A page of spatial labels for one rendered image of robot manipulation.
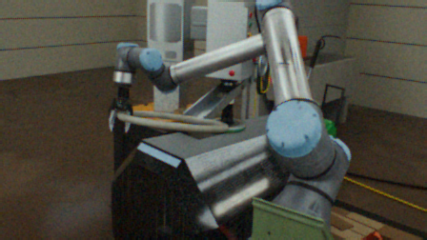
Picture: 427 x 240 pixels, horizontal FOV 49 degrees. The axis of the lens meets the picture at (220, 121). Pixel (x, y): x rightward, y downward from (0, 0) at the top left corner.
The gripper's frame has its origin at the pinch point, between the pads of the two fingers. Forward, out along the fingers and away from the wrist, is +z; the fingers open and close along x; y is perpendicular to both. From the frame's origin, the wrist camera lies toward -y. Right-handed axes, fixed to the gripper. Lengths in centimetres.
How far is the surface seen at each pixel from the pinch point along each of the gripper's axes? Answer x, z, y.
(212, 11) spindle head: 39, -62, -43
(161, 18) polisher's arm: 13, -61, -106
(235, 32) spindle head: 52, -52, -38
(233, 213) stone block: 56, 34, -2
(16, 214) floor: -74, 89, -142
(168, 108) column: 25, -3, -123
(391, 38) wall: 339, -116, -430
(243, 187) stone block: 62, 24, -16
